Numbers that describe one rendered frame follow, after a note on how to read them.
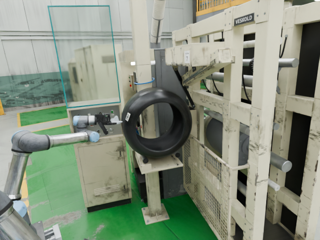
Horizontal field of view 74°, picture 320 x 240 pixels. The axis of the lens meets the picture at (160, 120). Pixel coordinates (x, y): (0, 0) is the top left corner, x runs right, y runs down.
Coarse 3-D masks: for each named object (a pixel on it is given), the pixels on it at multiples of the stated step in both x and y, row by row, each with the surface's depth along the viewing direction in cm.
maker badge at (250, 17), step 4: (244, 16) 130; (248, 16) 126; (252, 16) 123; (236, 20) 138; (240, 20) 134; (244, 20) 130; (248, 20) 127; (252, 20) 123; (236, 24) 138; (240, 24) 134
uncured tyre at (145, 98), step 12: (132, 96) 178; (144, 96) 162; (156, 96) 162; (168, 96) 164; (132, 108) 162; (144, 108) 161; (180, 108) 169; (132, 120) 161; (180, 120) 199; (132, 132) 164; (168, 132) 202; (180, 132) 196; (132, 144) 168; (144, 144) 197; (156, 144) 200; (168, 144) 198; (180, 144) 177; (156, 156) 175
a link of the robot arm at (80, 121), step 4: (76, 116) 160; (80, 116) 161; (84, 116) 162; (88, 116) 163; (76, 120) 159; (80, 120) 160; (84, 120) 160; (88, 120) 161; (76, 124) 160; (80, 124) 160; (84, 124) 161; (88, 124) 162
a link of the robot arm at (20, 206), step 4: (16, 200) 126; (16, 204) 124; (20, 204) 124; (24, 204) 125; (16, 208) 121; (20, 208) 121; (24, 208) 123; (20, 212) 120; (24, 212) 122; (24, 216) 122; (28, 216) 126; (28, 220) 125
